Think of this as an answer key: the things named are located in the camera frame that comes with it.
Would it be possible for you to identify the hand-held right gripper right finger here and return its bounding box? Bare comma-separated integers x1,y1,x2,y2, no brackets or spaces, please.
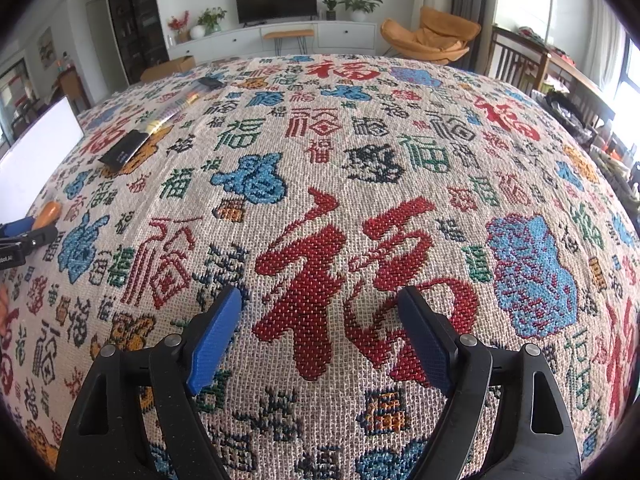
397,286,583,480

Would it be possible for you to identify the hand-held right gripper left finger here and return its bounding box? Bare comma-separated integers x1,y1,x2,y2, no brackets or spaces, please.
56,285,243,480

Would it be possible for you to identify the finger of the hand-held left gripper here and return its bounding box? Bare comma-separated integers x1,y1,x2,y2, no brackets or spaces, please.
0,217,40,237
10,226,59,254

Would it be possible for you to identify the white cardboard box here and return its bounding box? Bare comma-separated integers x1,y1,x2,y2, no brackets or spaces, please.
0,95,85,173

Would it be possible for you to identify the black snack packet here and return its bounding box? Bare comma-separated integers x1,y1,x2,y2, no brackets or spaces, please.
97,129,152,170

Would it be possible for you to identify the clear long snack packet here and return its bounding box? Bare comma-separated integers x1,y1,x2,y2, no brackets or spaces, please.
144,85,202,133

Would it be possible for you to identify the printed blanket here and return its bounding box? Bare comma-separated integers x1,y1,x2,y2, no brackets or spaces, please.
0,52,640,480

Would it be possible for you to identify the brown cardboard box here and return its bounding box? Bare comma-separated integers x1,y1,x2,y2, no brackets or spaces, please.
141,55,197,83

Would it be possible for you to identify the dark display cabinet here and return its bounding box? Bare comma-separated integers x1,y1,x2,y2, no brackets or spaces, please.
103,0,168,86

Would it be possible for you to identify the red flower arrangement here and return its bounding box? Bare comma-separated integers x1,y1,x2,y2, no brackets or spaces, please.
167,10,191,43

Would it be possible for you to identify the black bag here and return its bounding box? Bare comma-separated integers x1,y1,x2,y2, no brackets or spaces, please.
542,90,601,141

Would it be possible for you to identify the green plant in vase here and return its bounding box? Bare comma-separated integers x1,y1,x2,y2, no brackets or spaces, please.
197,7,227,36

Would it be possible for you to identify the dark wooden chair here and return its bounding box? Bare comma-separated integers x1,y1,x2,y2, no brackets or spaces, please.
484,25,551,91

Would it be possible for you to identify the wooden side table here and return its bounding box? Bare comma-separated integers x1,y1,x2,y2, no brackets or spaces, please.
545,52,616,126

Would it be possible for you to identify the orange lounge chair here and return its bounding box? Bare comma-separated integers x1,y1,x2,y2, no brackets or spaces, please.
380,6,483,66

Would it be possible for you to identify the white television cabinet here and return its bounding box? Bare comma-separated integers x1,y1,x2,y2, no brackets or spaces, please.
167,20,378,61

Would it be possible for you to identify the wooden stool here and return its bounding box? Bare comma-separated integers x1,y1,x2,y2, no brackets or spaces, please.
263,29,316,55

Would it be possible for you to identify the black television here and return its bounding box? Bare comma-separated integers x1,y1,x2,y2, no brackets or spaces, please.
235,0,318,25

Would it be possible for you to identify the window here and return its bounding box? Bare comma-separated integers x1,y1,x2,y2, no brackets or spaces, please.
617,25,640,126

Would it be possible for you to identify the grey curtain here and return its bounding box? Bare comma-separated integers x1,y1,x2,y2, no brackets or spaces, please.
452,0,501,68

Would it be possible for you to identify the large potted plant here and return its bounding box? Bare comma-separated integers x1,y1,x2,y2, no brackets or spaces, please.
339,0,383,22

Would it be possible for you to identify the framed wall picture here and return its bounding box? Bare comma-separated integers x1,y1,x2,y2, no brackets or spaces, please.
37,27,57,70

